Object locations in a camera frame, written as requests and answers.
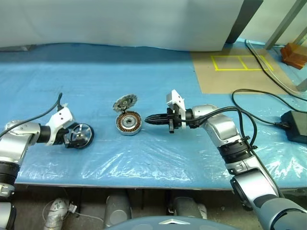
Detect black power adapter cable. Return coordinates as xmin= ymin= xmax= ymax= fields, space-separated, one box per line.
xmin=231 ymin=88 xmax=307 ymax=127

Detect dark grey post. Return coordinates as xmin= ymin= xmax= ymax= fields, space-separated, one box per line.
xmin=225 ymin=0 xmax=264 ymax=44

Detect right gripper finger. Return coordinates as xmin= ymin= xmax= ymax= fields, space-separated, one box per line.
xmin=145 ymin=114 xmax=169 ymax=121
xmin=145 ymin=119 xmax=169 ymax=127

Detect blue plastic table sheet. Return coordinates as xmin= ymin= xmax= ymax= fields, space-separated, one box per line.
xmin=0 ymin=38 xmax=307 ymax=191

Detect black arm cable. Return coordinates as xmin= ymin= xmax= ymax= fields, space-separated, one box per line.
xmin=0 ymin=92 xmax=63 ymax=138
xmin=178 ymin=106 xmax=259 ymax=154

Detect black rotor bell housing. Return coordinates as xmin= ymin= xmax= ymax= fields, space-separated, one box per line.
xmin=64 ymin=123 xmax=95 ymax=150

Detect clear plastic tube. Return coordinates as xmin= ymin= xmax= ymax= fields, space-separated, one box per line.
xmin=247 ymin=40 xmax=307 ymax=95

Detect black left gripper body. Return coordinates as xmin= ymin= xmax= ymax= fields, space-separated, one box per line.
xmin=55 ymin=128 xmax=72 ymax=147

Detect amber translucent box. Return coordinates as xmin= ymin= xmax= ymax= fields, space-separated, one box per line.
xmin=281 ymin=42 xmax=307 ymax=70

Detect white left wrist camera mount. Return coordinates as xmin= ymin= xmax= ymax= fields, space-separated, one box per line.
xmin=45 ymin=103 xmax=74 ymax=146

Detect thin white cable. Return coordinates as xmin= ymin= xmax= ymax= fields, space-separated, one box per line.
xmin=75 ymin=211 xmax=105 ymax=220

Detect white backdrop panel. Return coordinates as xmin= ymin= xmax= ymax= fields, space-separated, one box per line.
xmin=0 ymin=0 xmax=243 ymax=52

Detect thin silver disc plate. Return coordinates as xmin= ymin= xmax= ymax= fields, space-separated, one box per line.
xmin=112 ymin=94 xmax=138 ymax=113

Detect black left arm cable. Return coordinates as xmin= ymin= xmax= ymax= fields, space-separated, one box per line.
xmin=0 ymin=92 xmax=63 ymax=138

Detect thin black floor cable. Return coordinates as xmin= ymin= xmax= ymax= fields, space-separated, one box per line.
xmin=245 ymin=39 xmax=307 ymax=96

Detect grey metal frame foot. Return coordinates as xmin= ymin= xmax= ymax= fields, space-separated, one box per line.
xmin=296 ymin=76 xmax=307 ymax=92

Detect grey rounded cylinder shape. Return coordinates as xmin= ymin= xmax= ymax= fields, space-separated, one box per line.
xmin=105 ymin=193 xmax=132 ymax=227
xmin=172 ymin=196 xmax=208 ymax=220

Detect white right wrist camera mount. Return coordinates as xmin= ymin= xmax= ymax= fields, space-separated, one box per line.
xmin=165 ymin=89 xmax=187 ymax=130

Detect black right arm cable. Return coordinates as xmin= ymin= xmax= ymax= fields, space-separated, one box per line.
xmin=178 ymin=106 xmax=259 ymax=154

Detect motor stator with copper windings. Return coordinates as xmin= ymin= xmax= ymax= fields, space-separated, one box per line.
xmin=116 ymin=112 xmax=144 ymax=137

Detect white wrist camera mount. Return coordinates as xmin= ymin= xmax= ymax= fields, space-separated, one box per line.
xmin=165 ymin=89 xmax=187 ymax=130
xmin=45 ymin=103 xmax=74 ymax=146

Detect aluminium frame upright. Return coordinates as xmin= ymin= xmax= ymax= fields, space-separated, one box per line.
xmin=265 ymin=0 xmax=307 ymax=50

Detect white wrapped rounded shape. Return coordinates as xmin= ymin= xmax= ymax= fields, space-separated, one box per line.
xmin=43 ymin=197 xmax=69 ymax=230

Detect brown cardboard board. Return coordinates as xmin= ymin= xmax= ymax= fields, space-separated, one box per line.
xmin=190 ymin=46 xmax=300 ymax=94

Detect black power adapter brick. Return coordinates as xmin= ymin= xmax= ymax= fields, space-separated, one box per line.
xmin=280 ymin=110 xmax=307 ymax=144

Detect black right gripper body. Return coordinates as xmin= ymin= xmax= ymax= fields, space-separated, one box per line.
xmin=166 ymin=105 xmax=184 ymax=134

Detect grey robot torso shell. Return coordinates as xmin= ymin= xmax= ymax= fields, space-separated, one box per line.
xmin=105 ymin=215 xmax=243 ymax=230

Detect aluminium frame bar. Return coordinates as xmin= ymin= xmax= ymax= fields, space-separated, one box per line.
xmin=294 ymin=31 xmax=307 ymax=46

